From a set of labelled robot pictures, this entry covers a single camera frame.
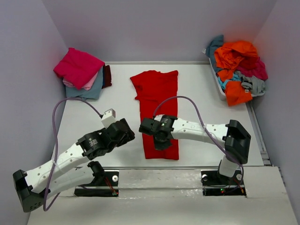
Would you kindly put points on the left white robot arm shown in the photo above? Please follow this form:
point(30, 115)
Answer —
point(76, 166)

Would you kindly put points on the maroon folded t shirt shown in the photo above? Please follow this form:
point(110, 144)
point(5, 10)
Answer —
point(107, 77)

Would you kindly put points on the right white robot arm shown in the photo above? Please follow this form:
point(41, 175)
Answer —
point(232, 138)

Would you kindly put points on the light blue t shirt in pile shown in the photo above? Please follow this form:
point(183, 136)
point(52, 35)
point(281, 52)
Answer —
point(223, 84)

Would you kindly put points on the red t shirt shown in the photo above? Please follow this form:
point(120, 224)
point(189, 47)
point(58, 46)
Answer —
point(152, 88)

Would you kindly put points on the pink folded t shirt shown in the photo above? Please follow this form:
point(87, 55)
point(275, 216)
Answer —
point(87, 86)

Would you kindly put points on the grey-blue folded t shirt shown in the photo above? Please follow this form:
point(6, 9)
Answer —
point(92, 93)

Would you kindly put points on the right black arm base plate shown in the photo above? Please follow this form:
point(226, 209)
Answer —
point(215, 184)

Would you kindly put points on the magenta t shirt in pile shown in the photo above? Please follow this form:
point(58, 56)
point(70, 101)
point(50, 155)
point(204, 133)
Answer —
point(258, 72)

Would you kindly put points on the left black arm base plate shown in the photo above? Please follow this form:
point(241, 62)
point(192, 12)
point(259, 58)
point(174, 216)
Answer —
point(105, 187)

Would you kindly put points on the orange t shirt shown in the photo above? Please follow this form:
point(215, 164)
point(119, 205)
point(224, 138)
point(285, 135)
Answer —
point(228, 58)

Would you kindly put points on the teal-grey t shirt in pile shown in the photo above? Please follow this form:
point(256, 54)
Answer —
point(216, 43)

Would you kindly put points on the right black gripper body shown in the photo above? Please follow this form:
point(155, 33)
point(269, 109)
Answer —
point(145, 126)

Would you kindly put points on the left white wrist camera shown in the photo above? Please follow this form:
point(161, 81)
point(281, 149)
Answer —
point(108, 118)

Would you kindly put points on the white laundry basket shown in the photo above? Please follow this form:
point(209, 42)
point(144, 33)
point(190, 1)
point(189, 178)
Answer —
point(221, 92)

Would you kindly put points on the grey t shirt in pile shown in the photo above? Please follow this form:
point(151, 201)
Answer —
point(255, 85)

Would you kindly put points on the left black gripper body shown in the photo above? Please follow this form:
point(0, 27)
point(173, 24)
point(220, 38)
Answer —
point(126, 131)

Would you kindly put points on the magenta folded t shirt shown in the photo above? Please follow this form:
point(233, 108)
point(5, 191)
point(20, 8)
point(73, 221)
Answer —
point(78, 67)

